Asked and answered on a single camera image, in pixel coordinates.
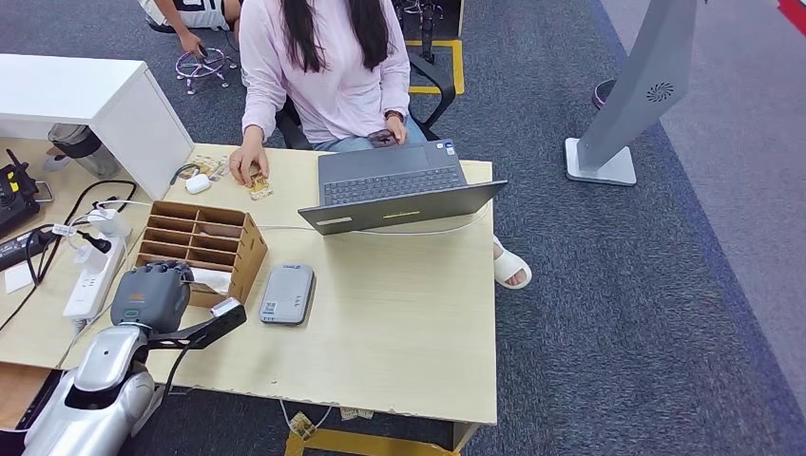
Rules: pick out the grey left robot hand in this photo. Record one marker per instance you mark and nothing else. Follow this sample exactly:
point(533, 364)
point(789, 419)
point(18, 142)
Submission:
point(151, 299)

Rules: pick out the black chair base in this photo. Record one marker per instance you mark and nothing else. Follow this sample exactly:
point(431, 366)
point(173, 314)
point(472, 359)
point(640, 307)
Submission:
point(428, 25)

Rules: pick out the white room key cards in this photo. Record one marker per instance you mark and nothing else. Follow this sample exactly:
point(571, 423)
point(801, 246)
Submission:
point(213, 280)

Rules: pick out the seated person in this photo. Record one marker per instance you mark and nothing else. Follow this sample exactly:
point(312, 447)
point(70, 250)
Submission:
point(334, 82)

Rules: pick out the grey open laptop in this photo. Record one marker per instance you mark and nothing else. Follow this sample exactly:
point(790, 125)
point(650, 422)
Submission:
point(390, 182)

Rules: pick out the person's right hand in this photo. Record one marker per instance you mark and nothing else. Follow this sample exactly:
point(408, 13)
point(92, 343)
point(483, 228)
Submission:
point(247, 157)

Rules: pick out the black power brick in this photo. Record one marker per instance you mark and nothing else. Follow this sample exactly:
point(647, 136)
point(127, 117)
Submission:
point(19, 250)

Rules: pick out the black power plug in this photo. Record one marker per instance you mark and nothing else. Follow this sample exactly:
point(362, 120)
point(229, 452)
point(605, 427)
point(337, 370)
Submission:
point(95, 243)

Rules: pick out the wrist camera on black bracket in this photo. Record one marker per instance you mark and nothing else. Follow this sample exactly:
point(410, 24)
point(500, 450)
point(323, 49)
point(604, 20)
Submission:
point(223, 313)

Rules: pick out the brown compartment organizer box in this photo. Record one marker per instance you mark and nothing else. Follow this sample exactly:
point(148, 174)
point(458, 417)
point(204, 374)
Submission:
point(201, 236)

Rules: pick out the white cabinet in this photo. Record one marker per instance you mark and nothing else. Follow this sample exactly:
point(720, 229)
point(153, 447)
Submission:
point(94, 94)

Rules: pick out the white earbuds case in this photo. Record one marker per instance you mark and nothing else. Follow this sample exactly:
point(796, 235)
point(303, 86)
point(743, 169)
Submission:
point(197, 184)

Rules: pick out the crouching person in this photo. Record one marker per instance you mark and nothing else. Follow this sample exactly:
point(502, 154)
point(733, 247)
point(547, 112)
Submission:
point(189, 16)

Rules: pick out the grey card reader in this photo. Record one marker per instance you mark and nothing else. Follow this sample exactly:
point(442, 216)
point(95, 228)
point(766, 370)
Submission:
point(288, 294)

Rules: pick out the dark smartphone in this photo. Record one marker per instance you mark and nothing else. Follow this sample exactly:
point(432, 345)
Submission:
point(381, 138)

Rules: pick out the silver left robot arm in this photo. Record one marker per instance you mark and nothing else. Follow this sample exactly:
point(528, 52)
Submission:
point(94, 396)

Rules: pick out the white power strip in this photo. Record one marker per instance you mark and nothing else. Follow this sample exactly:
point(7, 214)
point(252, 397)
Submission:
point(94, 283)

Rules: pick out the paper tags under desk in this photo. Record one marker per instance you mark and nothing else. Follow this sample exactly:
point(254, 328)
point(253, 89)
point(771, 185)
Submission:
point(303, 427)

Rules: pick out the white charger block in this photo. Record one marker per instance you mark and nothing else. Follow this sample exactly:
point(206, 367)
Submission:
point(107, 221)

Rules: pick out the white paper note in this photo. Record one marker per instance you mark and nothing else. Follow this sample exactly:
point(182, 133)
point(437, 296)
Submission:
point(17, 278)

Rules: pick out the dark round base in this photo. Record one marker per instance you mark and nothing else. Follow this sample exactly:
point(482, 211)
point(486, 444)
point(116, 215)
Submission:
point(601, 94)

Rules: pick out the black radio controller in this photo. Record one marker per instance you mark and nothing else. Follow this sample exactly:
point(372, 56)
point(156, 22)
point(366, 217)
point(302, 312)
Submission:
point(14, 195)

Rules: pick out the person's left hand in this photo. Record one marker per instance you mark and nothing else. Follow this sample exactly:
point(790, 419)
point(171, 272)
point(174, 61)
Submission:
point(398, 129)

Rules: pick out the grey kiosk stand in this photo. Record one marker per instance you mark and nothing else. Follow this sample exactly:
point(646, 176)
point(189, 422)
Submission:
point(642, 75)

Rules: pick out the person's foot in white sandal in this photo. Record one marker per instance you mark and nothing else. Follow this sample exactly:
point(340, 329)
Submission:
point(510, 267)

